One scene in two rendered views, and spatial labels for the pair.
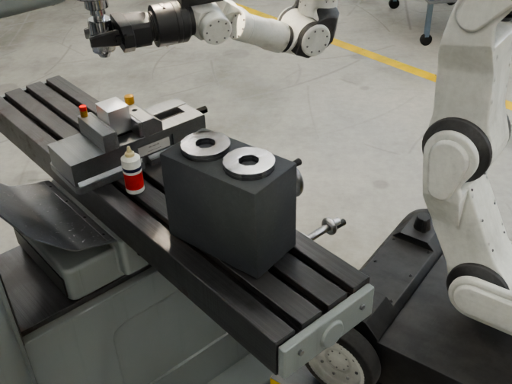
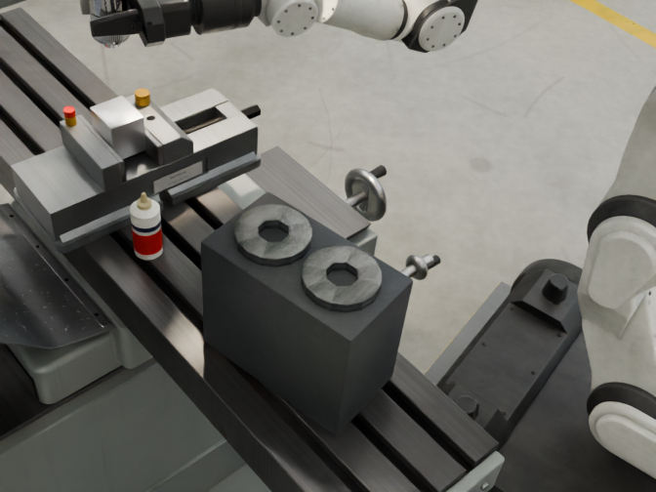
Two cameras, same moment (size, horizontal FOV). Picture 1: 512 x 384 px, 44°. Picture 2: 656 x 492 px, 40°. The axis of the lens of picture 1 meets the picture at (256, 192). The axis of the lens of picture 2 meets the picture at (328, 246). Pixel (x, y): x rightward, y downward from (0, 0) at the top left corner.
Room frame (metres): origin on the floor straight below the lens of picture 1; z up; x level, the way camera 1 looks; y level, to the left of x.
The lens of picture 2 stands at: (0.25, 0.10, 1.84)
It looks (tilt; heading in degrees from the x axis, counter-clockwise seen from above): 46 degrees down; 354
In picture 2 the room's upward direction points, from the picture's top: 7 degrees clockwise
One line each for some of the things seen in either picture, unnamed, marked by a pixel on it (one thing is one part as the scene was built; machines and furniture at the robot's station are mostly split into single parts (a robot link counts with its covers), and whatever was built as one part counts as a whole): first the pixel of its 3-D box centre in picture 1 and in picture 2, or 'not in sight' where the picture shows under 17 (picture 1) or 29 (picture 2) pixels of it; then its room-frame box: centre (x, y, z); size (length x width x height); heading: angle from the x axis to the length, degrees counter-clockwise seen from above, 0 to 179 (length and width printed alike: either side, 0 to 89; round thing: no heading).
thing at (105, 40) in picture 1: (105, 40); (116, 26); (1.23, 0.29, 1.22); 0.06 x 0.02 x 0.03; 113
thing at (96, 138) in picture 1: (129, 133); (140, 151); (1.28, 0.29, 0.97); 0.35 x 0.15 x 0.11; 128
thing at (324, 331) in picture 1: (137, 182); (148, 226); (1.22, 0.27, 0.88); 1.24 x 0.23 x 0.08; 40
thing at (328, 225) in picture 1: (319, 232); (402, 275); (1.49, -0.19, 0.50); 0.22 x 0.06 x 0.06; 130
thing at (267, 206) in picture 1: (229, 197); (302, 308); (0.95, 0.05, 1.02); 0.22 x 0.12 x 0.20; 51
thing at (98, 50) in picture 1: (101, 36); (108, 16); (1.25, 0.31, 1.22); 0.05 x 0.05 x 0.06
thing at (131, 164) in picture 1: (132, 168); (145, 223); (1.13, 0.26, 0.97); 0.04 x 0.04 x 0.11
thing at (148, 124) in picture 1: (136, 116); (153, 127); (1.30, 0.27, 1.01); 0.12 x 0.06 x 0.04; 38
